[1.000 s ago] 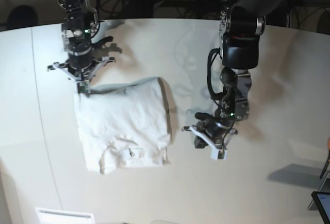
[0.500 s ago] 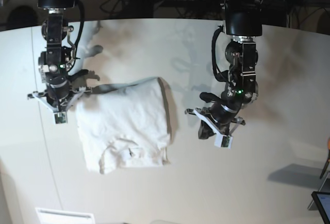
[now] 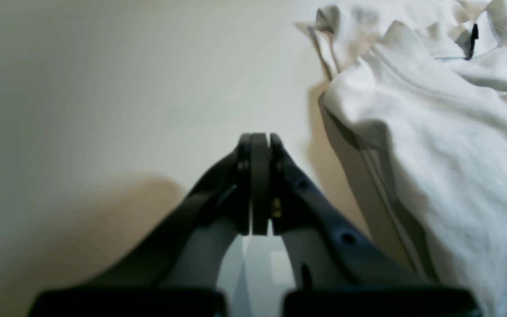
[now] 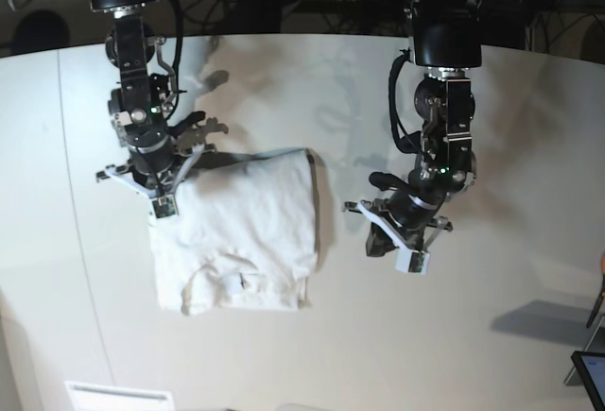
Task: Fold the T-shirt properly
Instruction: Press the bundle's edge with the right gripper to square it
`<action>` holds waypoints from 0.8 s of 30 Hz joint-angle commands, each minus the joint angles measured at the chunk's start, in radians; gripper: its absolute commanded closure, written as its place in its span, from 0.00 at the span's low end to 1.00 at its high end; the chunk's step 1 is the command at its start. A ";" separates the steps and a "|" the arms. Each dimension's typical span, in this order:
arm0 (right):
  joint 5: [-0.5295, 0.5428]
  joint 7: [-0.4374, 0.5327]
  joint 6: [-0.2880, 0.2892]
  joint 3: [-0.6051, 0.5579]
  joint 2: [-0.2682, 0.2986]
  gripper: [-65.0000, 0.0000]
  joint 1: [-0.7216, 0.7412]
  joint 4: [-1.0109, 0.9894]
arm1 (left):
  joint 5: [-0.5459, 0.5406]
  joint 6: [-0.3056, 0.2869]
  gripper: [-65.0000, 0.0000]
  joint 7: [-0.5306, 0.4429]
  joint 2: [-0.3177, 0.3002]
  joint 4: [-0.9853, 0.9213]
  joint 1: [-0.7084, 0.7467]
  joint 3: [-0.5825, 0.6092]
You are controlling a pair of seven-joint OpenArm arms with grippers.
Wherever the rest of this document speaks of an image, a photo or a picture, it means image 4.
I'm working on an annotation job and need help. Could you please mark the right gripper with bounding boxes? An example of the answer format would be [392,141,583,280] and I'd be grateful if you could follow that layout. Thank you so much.
[126,111,229,189]

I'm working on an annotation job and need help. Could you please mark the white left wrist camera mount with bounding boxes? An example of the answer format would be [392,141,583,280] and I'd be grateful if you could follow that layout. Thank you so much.
[342,198,453,275]

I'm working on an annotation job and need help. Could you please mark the black tablet screen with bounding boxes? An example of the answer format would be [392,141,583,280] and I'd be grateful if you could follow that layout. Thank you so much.
[571,351,605,411]

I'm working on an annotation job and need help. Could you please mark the white T-shirt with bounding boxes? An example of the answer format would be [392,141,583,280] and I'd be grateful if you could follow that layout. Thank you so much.
[148,150,319,317]

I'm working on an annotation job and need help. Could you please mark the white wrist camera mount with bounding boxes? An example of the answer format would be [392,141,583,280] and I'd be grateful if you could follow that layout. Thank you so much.
[95,144,216,220]
[342,198,453,275]

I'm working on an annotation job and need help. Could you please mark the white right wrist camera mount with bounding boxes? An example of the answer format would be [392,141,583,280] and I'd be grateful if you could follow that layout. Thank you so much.
[95,144,216,220]

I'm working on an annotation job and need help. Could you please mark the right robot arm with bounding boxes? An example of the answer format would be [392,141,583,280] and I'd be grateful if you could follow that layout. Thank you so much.
[91,0,206,198]

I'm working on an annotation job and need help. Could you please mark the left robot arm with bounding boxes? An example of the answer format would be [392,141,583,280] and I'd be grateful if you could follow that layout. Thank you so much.
[355,0,482,260]

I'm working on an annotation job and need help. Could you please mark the white paper sheet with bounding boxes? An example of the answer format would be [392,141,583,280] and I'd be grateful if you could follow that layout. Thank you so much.
[65,381,176,411]

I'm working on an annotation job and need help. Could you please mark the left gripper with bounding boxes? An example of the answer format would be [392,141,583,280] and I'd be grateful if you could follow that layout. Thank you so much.
[365,169,450,258]

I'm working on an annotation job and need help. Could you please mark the grey tablet stand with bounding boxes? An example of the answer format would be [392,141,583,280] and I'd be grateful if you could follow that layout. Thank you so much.
[562,314,605,386]

